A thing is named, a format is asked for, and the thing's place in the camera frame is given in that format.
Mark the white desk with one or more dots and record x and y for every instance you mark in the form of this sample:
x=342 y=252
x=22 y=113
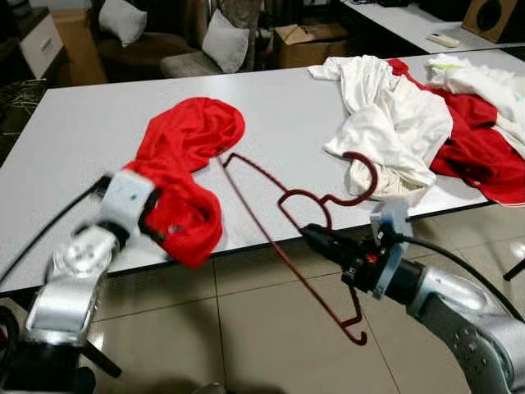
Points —
x=394 y=20

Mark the white remote control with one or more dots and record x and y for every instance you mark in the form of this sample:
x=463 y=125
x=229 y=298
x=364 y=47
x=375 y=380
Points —
x=443 y=40

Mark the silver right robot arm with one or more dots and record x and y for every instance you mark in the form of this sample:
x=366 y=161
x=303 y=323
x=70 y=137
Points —
x=459 y=312

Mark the crumpled white garment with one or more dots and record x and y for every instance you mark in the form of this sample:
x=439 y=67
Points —
x=394 y=123

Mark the red clothes hanger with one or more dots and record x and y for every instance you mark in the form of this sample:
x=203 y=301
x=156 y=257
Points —
x=375 y=179

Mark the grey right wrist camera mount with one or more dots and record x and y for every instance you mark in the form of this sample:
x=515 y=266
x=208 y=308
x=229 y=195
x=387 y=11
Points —
x=390 y=246

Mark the white panel board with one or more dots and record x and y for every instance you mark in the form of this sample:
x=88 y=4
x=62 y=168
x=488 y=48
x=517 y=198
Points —
x=41 y=45

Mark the open cardboard box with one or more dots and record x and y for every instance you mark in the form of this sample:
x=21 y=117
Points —
x=312 y=49

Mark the black table leg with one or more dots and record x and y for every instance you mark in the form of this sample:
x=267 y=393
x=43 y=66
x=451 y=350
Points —
x=515 y=269
x=100 y=359

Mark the cream garment with green label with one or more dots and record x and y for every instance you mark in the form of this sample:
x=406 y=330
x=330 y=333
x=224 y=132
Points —
x=492 y=86

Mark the grey pillow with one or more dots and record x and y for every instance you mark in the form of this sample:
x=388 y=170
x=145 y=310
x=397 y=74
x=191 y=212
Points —
x=225 y=41
x=123 y=20

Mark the wooden speaker box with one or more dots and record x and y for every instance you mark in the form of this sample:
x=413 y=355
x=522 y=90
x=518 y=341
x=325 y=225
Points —
x=492 y=16

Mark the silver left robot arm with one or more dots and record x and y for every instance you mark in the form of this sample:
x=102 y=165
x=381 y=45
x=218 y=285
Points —
x=70 y=279

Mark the red polo shirt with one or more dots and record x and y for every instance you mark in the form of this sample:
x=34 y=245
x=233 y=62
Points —
x=189 y=148

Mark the crumpled red garment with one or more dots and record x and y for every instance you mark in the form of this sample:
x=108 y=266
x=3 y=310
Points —
x=476 y=156

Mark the brown armchair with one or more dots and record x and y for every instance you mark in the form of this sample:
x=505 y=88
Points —
x=184 y=66
x=156 y=51

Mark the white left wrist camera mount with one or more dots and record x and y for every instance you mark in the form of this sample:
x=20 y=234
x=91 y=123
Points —
x=127 y=201

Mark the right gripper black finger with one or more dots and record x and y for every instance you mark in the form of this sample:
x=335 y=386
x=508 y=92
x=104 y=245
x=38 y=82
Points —
x=328 y=238
x=326 y=251

